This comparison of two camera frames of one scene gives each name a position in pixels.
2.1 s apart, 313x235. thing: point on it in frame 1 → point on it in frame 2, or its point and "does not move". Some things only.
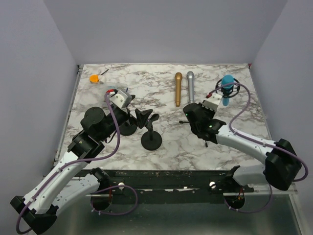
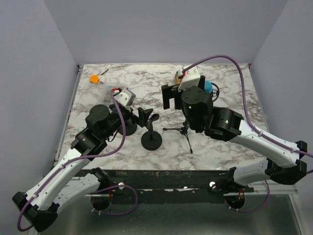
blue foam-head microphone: (226, 79) → (208, 86)
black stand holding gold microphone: (127, 129) does not move
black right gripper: (212, 112) → (169, 92)
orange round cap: (94, 78) does not move
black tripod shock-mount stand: (227, 96) → (184, 129)
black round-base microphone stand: (151, 140) does not move
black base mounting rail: (164, 182) does not move
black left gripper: (141, 117) does not move
